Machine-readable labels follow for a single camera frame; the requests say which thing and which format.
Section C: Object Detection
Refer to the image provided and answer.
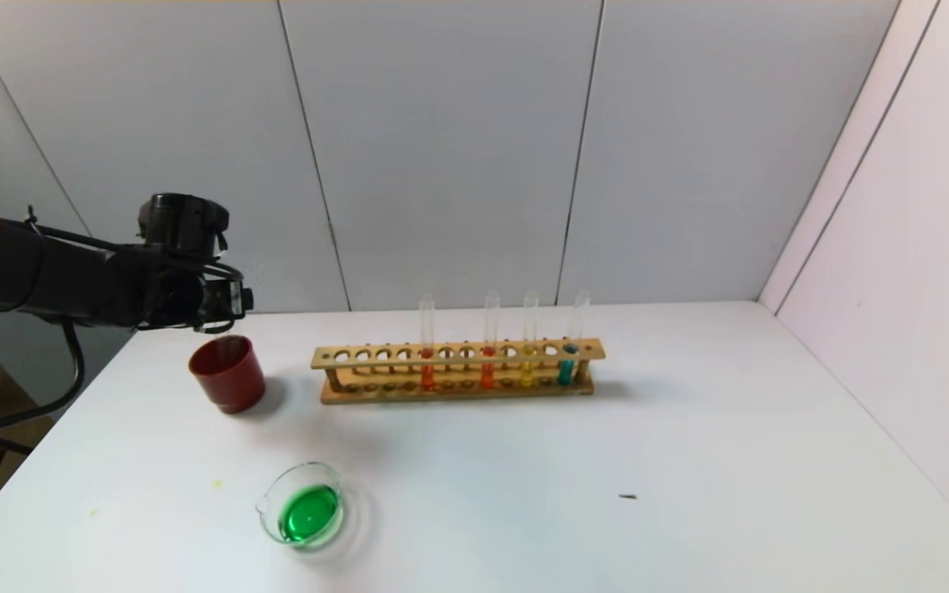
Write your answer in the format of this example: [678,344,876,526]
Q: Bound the wooden test tube rack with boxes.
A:
[311,338,606,405]

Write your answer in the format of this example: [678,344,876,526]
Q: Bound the orange pigment glass test tube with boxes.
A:
[418,294,437,393]
[479,291,502,391]

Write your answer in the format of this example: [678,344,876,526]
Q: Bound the yellow pigment glass test tube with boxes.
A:
[518,290,540,389]

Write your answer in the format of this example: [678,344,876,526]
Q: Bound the blue pigment glass test tube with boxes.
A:
[556,290,591,387]

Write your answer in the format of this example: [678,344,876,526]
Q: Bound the dark red plastic cup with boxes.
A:
[188,334,267,414]

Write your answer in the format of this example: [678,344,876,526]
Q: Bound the clear glass dish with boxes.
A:
[256,460,346,549]

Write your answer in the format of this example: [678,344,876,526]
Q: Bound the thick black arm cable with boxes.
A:
[0,208,245,446]

